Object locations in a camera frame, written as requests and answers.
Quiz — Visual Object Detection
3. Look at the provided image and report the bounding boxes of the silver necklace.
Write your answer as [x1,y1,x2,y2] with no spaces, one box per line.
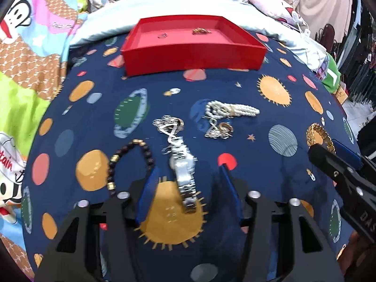
[153,115,185,154]

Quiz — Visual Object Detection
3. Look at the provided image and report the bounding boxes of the silver wristwatch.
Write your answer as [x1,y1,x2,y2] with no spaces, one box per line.
[161,145,198,215]

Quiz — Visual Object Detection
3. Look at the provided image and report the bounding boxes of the cartoon monkey blanket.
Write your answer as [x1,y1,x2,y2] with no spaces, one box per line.
[0,0,89,282]

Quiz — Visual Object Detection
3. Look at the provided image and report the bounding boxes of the gold hoop earrings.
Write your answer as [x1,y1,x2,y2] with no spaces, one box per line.
[218,122,235,138]

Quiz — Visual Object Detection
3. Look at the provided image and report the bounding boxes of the pearl bracelet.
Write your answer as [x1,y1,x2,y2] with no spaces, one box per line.
[205,100,261,119]

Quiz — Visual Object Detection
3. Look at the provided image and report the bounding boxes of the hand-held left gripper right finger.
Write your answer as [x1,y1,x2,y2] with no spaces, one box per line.
[219,164,344,282]

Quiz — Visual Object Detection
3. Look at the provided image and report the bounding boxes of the red tray box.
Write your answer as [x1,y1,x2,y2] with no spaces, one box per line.
[120,15,268,77]

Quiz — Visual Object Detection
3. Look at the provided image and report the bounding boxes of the navy planet print blanket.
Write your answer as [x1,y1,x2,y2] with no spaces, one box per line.
[22,32,362,282]

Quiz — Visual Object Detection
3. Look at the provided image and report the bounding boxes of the beige curtain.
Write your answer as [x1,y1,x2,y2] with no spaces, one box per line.
[294,0,353,43]

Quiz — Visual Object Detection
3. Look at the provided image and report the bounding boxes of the person's right hand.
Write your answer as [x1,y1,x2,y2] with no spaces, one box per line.
[336,231,376,282]

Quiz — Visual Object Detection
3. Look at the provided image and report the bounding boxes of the light blue quilt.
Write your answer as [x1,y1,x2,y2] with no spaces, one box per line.
[69,0,327,71]

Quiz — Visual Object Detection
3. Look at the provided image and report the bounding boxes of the small brown box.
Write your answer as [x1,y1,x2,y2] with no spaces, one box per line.
[335,86,348,105]

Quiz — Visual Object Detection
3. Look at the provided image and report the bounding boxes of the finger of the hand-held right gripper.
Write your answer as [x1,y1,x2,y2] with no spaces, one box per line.
[308,143,365,196]
[333,139,376,171]

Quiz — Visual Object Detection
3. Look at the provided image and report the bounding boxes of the white cable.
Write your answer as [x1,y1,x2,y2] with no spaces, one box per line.
[289,0,312,37]

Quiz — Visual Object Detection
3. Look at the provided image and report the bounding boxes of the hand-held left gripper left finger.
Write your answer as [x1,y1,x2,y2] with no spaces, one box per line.
[35,167,161,282]

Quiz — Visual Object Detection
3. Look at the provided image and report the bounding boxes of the silver brooch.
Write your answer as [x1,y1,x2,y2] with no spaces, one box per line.
[204,117,221,139]

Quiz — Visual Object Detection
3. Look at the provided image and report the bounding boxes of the green garment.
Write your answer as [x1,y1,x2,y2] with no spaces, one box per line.
[320,52,342,93]

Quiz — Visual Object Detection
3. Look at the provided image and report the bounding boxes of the hanging dark clothes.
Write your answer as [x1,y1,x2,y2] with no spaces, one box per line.
[335,0,376,102]

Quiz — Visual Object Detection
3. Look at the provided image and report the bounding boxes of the dark bead bracelet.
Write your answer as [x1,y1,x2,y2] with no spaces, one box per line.
[107,139,155,197]

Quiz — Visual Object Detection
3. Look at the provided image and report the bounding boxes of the dark red chair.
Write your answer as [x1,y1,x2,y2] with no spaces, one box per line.
[314,23,336,51]

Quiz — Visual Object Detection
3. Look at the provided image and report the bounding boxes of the gold bracelet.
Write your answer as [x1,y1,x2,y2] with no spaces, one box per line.
[306,123,336,153]

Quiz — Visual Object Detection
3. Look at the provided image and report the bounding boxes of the pink pillow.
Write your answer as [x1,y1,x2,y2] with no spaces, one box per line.
[247,0,306,32]

